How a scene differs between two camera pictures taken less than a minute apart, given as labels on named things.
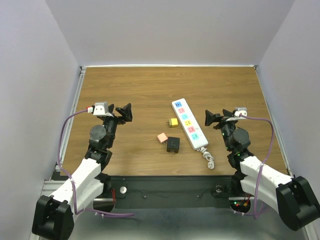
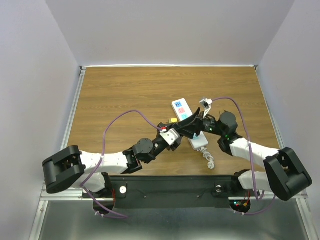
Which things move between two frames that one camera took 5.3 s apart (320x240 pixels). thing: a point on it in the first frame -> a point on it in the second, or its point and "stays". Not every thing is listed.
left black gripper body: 110,123 -> 159,144
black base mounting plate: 172,191 stays
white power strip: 190,126 stays
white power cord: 208,156 stays
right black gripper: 210,118 -> 196,127
